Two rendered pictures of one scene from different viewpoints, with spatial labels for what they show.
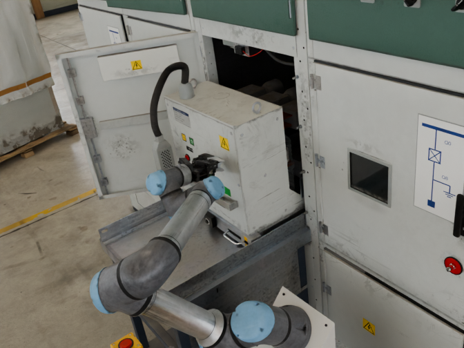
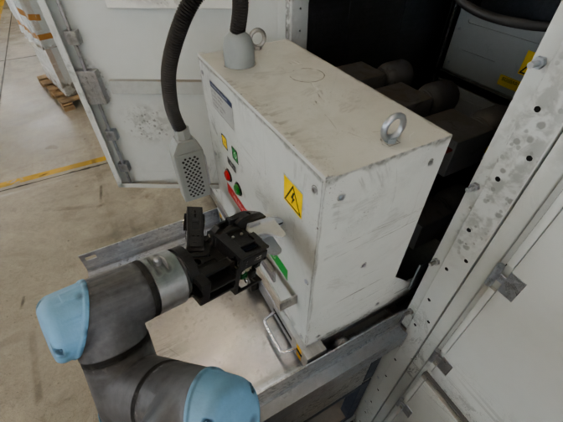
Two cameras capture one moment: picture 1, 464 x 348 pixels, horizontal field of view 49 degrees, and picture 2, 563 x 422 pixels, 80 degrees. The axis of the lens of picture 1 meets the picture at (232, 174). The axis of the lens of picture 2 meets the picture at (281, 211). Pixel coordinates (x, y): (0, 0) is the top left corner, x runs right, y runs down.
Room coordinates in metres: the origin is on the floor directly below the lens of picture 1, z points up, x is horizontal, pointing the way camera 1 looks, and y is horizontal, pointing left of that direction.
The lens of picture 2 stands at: (1.29, 0.00, 1.65)
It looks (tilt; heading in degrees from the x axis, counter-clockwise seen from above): 44 degrees down; 4
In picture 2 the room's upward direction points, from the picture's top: straight up
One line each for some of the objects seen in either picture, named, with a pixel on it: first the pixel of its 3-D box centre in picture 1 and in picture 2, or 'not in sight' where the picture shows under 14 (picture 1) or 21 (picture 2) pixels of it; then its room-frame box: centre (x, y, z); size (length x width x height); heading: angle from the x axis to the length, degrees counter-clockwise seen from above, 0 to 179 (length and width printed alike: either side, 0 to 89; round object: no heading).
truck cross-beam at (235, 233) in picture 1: (217, 216); (262, 271); (1.82, 0.09, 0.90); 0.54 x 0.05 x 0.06; 32
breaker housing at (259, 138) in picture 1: (254, 142); (346, 170); (1.95, -0.11, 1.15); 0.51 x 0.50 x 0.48; 122
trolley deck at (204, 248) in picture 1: (202, 239); (234, 301); (1.78, 0.17, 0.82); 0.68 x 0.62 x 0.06; 122
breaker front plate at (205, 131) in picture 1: (204, 166); (250, 205); (1.82, 0.10, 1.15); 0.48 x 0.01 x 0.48; 32
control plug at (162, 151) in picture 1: (164, 158); (191, 167); (1.96, 0.27, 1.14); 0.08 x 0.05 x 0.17; 122
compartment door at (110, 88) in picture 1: (146, 119); (184, 88); (2.26, 0.36, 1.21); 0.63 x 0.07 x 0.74; 92
